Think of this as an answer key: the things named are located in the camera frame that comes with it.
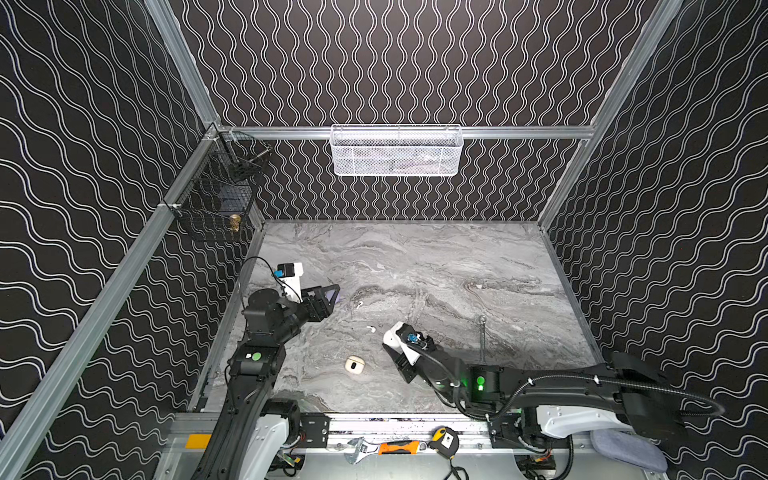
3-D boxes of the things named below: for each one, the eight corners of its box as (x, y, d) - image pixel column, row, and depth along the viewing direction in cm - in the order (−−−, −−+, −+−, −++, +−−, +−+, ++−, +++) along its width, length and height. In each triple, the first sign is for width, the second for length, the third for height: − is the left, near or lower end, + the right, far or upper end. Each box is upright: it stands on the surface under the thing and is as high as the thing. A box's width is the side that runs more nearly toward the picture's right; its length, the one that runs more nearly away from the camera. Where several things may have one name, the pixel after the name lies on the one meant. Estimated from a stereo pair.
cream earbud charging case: (344, 374, 86) (343, 371, 84) (346, 358, 89) (345, 355, 87) (364, 374, 86) (363, 371, 84) (364, 358, 89) (364, 355, 87)
